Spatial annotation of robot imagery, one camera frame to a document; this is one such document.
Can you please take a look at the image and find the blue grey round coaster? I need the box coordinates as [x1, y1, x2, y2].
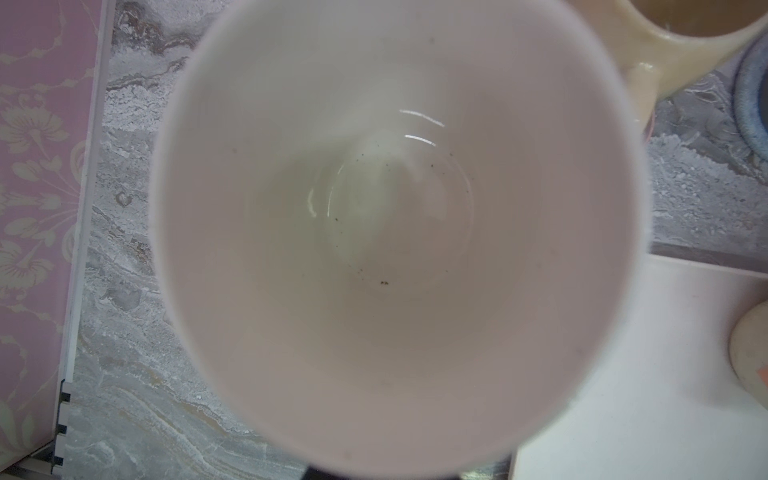
[732, 34, 767, 163]

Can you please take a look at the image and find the orange pink mug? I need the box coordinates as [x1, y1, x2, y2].
[728, 301, 768, 408]

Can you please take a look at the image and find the white mug purple handle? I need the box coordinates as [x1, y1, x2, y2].
[148, 1, 650, 479]

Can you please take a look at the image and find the beige serving tray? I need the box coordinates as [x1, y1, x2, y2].
[512, 255, 767, 479]

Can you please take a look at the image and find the yellow-green mug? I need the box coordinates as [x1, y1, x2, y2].
[570, 0, 767, 130]

